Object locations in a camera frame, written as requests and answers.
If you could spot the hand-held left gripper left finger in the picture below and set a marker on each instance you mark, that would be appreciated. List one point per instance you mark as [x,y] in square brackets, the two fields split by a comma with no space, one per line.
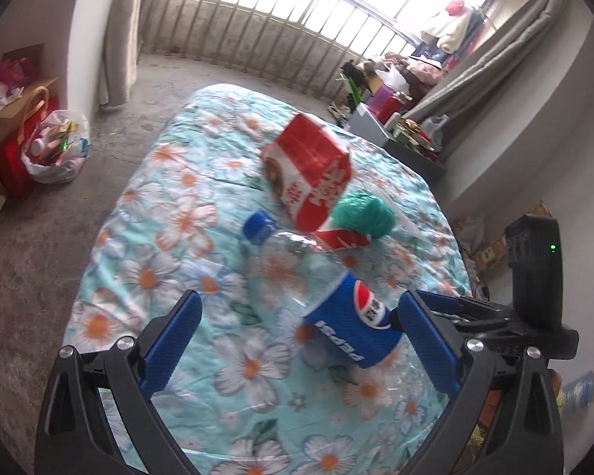
[171,341]

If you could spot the pink cup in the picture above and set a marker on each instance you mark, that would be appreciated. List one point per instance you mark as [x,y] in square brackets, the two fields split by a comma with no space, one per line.
[383,101]

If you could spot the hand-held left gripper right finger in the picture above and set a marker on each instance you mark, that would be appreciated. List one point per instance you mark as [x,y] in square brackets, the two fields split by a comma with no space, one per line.
[428,341]

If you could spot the floral quilt covered table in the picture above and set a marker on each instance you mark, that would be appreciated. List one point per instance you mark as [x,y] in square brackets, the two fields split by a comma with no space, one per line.
[203,237]

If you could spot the crumpled white plastic bag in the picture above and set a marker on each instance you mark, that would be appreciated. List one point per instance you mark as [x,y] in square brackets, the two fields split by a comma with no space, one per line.
[470,232]

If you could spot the red gift bag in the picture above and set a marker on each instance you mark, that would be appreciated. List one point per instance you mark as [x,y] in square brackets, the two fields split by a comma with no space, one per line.
[15,163]

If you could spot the clothes on coat rack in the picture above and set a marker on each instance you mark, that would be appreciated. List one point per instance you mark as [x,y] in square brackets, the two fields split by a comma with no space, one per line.
[453,27]

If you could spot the grey curtain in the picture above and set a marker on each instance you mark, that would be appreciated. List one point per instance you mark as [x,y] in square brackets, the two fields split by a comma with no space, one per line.
[500,44]

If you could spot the metal window railing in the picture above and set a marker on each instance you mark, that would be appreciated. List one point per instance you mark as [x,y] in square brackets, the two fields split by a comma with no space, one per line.
[277,34]

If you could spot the cluttered grey side cabinet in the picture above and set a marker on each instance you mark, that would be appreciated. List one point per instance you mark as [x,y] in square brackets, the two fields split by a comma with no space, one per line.
[371,126]

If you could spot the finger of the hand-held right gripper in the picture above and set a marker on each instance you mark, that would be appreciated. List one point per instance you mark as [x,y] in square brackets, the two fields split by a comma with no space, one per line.
[495,327]
[475,307]

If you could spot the green mesh netting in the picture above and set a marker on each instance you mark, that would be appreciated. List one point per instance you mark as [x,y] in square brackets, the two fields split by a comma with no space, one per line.
[366,212]

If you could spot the clear cola bottle blue label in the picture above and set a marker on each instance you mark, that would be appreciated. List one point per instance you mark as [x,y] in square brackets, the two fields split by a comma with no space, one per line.
[346,321]

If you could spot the large blue water jug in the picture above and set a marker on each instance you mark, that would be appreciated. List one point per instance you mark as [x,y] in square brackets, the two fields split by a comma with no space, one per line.
[579,388]

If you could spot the white bag of rubbish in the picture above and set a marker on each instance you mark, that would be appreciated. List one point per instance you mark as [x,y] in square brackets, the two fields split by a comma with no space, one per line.
[54,153]

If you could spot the pile of clothes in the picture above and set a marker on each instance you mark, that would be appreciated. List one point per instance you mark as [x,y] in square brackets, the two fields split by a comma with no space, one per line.
[406,69]

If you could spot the tall patterned box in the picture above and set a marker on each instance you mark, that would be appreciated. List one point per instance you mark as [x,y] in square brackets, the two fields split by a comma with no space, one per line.
[495,252]

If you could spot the beige curtain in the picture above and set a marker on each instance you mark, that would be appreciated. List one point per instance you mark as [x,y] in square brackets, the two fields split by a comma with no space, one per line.
[121,34]

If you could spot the red and white wrapper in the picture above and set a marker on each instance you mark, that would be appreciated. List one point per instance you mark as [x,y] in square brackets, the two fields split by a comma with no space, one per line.
[341,239]

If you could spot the red and white milk carton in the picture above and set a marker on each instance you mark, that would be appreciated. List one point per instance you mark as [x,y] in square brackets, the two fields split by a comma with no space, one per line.
[307,168]

